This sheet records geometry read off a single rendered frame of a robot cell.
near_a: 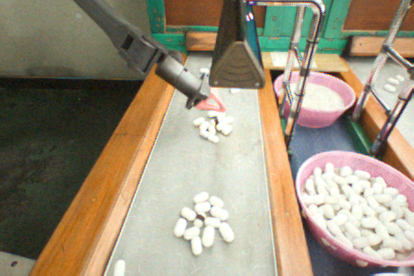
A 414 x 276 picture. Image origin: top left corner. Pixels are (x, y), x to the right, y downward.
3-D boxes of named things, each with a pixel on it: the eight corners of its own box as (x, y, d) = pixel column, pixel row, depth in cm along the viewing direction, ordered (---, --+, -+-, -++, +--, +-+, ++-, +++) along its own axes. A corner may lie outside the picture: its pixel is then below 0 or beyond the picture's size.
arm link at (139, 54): (34, -22, 70) (48, -61, 67) (55, -14, 75) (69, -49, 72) (129, 77, 58) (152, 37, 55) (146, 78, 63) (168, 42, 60)
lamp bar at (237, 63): (208, 89, 36) (207, 39, 32) (225, -7, 86) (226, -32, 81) (264, 90, 36) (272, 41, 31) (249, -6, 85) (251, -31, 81)
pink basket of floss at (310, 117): (317, 145, 80) (325, 121, 74) (255, 106, 96) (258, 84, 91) (360, 114, 92) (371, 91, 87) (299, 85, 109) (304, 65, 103)
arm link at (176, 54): (124, 66, 59) (141, 34, 56) (135, 54, 70) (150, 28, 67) (168, 93, 63) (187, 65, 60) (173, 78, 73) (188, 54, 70)
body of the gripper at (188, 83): (211, 76, 68) (188, 58, 65) (206, 95, 59) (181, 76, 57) (196, 91, 71) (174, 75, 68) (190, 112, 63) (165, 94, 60)
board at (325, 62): (261, 69, 101) (262, 66, 101) (260, 54, 113) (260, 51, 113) (347, 72, 99) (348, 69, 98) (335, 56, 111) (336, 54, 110)
